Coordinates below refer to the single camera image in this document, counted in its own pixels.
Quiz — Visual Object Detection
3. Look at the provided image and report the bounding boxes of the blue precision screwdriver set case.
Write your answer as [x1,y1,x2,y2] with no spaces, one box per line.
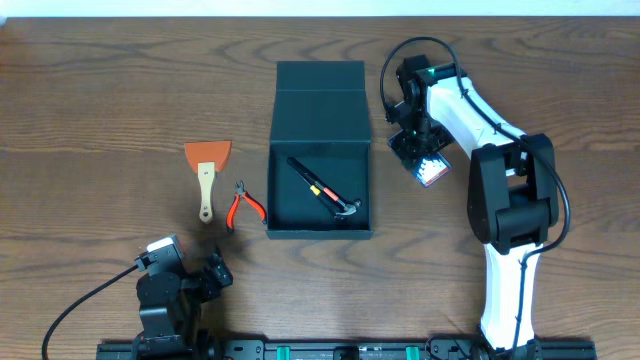
[388,131,451,188]

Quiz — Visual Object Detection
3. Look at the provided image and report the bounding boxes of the red handled pliers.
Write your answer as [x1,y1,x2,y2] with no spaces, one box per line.
[225,181,267,233]

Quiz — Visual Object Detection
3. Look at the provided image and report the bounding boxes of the small claw hammer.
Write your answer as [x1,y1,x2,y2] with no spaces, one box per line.
[294,159,363,220]

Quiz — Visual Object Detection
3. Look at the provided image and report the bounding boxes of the black yellow screwdriver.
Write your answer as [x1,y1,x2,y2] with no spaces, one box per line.
[286,156,346,217]

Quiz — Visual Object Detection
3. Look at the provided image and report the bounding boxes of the orange scraper wooden handle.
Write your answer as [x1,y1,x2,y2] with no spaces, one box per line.
[184,140,232,224]

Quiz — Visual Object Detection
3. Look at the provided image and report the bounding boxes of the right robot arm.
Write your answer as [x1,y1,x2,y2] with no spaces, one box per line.
[386,68,569,358]

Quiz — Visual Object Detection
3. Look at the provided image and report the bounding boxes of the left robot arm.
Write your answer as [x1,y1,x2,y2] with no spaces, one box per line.
[131,253,233,360]

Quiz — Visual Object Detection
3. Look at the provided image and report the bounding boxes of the black open gift box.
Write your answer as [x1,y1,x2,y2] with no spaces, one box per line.
[266,61,374,240]

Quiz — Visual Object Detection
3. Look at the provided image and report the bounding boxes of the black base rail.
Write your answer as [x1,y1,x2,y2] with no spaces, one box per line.
[95,337,599,360]

